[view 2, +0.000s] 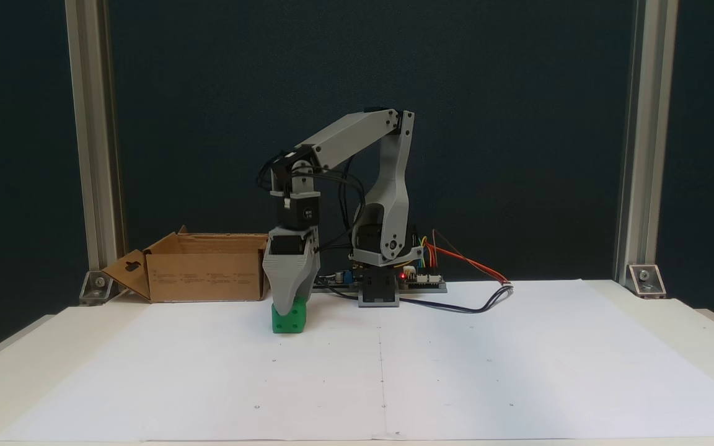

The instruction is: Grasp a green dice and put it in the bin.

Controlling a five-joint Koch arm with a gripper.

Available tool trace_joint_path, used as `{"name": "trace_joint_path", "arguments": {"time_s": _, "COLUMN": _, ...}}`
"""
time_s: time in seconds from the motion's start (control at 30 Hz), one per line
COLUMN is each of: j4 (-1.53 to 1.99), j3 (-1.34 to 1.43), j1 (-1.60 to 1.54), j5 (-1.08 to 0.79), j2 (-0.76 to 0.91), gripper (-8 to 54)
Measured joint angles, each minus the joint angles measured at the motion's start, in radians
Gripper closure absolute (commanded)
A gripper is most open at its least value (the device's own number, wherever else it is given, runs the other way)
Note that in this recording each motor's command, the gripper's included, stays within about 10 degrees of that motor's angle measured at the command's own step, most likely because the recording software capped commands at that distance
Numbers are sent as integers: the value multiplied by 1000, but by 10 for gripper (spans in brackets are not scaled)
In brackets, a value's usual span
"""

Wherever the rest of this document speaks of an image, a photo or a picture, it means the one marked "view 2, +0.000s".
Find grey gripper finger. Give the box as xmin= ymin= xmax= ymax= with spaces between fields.
xmin=262 ymin=253 xmax=309 ymax=314
xmin=297 ymin=230 xmax=321 ymax=304

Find green die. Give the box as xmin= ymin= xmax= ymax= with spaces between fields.
xmin=271 ymin=297 xmax=307 ymax=334

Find blue circuit board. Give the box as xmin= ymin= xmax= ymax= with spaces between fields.
xmin=311 ymin=270 xmax=359 ymax=293

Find brown cardboard box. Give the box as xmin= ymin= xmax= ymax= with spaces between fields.
xmin=102 ymin=225 xmax=270 ymax=304

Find circuit board with white connectors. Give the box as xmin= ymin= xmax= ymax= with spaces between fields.
xmin=398 ymin=265 xmax=447 ymax=294

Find black arm wire bundle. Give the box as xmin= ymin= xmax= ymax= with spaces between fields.
xmin=257 ymin=152 xmax=368 ymax=251

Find dark cable on table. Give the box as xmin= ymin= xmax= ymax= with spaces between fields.
xmin=317 ymin=284 xmax=514 ymax=314

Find red and orange wires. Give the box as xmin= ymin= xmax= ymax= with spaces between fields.
xmin=425 ymin=230 xmax=511 ymax=286

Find metal corner bracket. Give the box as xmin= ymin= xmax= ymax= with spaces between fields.
xmin=79 ymin=270 xmax=115 ymax=305
xmin=627 ymin=264 xmax=668 ymax=299

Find aluminium frame post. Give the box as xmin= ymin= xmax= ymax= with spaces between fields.
xmin=64 ymin=0 xmax=127 ymax=292
xmin=612 ymin=0 xmax=680 ymax=283

